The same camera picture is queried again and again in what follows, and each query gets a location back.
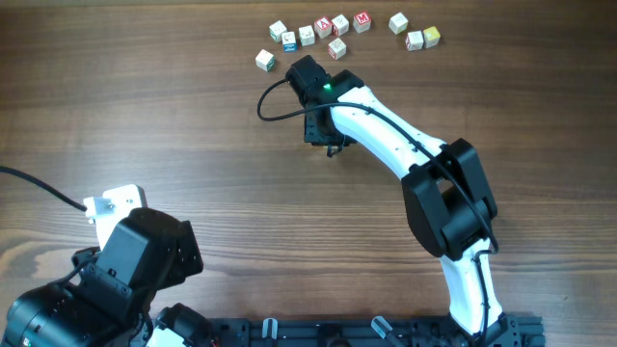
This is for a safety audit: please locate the red-sided wooden block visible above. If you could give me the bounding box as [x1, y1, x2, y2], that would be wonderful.
[328, 38, 347, 60]
[405, 31, 424, 51]

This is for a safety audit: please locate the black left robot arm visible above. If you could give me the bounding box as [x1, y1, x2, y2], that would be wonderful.
[1, 207, 211, 346]

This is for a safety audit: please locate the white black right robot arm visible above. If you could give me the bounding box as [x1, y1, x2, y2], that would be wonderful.
[283, 56, 521, 346]

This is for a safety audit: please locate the green-sided wooden block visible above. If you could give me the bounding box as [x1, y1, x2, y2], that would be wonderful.
[255, 49, 276, 71]

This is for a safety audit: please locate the blue-sided wooden block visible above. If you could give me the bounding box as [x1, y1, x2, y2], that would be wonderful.
[282, 32, 298, 53]

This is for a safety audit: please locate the plain wooden picture block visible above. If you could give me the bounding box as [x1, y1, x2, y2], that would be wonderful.
[299, 25, 315, 46]

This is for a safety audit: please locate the red letter A block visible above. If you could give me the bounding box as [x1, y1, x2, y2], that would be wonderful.
[313, 16, 333, 39]

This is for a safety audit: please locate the wooden block beside A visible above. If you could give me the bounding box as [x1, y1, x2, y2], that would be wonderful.
[332, 14, 349, 37]

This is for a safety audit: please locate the green-edged wooden block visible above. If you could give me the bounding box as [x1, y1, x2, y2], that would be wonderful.
[269, 20, 287, 42]

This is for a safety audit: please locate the red letter M block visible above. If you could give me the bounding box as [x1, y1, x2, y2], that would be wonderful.
[353, 12, 372, 33]

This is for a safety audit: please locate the plain wooden block right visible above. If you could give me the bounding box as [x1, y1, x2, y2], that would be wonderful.
[389, 13, 409, 35]

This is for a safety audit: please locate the yellow wooden block right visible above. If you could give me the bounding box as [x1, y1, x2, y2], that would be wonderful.
[422, 26, 441, 48]

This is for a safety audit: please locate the black right camera cable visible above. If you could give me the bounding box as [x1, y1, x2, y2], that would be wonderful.
[255, 78, 499, 338]

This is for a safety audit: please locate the black camera cable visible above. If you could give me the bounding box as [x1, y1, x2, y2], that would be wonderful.
[0, 165, 89, 213]
[255, 78, 499, 338]

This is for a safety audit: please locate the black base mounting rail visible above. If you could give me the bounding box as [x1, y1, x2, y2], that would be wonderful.
[208, 314, 547, 347]

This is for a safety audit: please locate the black left camera cable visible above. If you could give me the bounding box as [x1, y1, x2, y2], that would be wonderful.
[0, 165, 89, 213]

